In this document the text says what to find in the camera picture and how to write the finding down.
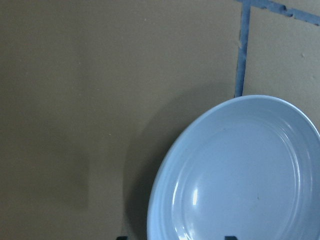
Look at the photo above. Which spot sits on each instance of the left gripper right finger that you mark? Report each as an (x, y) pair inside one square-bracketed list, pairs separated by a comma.
[(230, 237)]

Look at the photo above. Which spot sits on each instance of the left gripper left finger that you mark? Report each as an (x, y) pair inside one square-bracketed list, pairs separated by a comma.
[(122, 238)]

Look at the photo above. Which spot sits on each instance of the blue plate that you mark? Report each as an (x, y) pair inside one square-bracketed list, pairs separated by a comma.
[(249, 167)]

